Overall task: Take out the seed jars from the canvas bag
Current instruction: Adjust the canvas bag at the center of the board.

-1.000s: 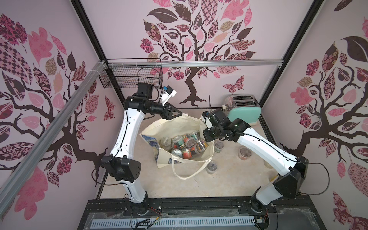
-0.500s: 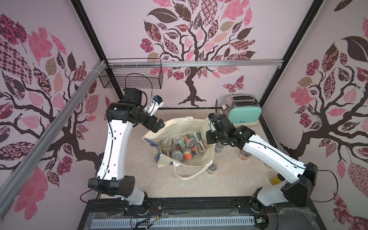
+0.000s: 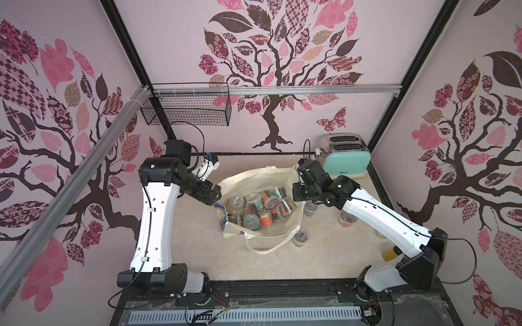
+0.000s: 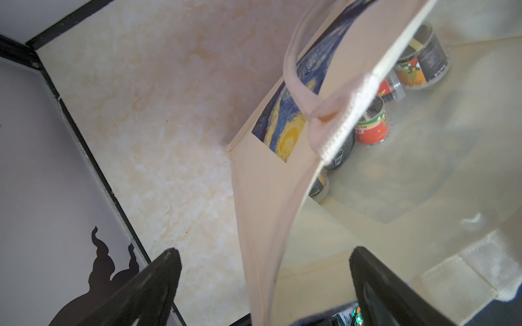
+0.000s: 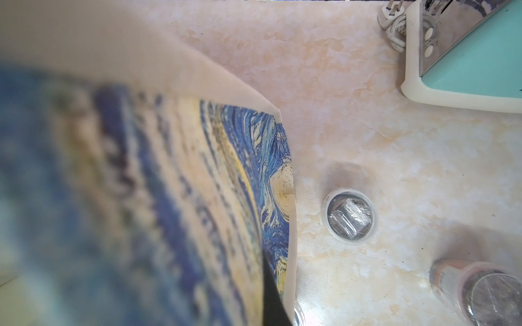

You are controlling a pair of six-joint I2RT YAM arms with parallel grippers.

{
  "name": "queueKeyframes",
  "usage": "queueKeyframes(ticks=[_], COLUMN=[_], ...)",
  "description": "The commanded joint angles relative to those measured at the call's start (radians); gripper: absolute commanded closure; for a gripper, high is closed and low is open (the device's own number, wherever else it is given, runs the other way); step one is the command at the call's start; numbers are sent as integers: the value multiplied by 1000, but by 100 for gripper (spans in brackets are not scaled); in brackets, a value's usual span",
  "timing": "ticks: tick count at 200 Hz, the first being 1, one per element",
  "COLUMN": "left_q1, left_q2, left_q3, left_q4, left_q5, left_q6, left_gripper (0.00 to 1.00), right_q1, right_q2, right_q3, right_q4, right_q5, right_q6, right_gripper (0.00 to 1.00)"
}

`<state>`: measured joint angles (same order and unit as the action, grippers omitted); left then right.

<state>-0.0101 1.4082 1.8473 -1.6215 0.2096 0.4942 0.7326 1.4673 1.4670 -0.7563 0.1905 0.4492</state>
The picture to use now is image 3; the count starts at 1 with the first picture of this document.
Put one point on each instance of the pink label seed jar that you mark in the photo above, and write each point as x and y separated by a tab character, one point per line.
346	220

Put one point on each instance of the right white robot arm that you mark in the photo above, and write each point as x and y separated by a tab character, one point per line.
422	251

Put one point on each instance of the black wire basket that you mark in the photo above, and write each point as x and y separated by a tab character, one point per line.
197	103

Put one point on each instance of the mint green toaster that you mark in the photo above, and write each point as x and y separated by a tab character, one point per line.
343	154

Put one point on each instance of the white slotted cable duct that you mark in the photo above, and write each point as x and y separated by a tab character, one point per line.
250	316

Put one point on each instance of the green label seed jar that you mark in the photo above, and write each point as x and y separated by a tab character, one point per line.
254	200

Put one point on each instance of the black base frame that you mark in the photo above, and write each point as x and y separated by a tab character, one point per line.
401	305

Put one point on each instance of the cream canvas tote bag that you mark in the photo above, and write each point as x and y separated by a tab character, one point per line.
273	184

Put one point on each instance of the silver tin can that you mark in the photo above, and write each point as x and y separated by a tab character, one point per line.
251	221

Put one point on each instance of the aluminium rail wall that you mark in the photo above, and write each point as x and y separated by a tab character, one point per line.
281	89
21	259

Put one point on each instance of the red label seed jar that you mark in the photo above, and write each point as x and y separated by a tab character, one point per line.
266	219

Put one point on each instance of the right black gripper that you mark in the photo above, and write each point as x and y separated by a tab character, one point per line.
300	192

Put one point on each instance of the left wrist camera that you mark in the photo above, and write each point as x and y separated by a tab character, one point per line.
210	164

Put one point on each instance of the yellow label seed jar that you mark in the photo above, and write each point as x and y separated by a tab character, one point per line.
391	253

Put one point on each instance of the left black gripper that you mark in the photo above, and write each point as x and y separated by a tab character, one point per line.
209	198

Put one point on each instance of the clear seed jar dark lid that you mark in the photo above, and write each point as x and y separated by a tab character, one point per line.
301	238

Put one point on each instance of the clear jar sandy contents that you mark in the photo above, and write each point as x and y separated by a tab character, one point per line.
380	235

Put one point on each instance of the aluminium rail back wall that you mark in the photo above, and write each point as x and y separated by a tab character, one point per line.
281	89

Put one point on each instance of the grey clear seed jar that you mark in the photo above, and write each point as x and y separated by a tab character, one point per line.
310	209

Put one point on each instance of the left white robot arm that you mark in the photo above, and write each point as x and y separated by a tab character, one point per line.
164	179

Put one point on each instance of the aluminium rail left wall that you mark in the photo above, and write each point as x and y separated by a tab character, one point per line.
21	259

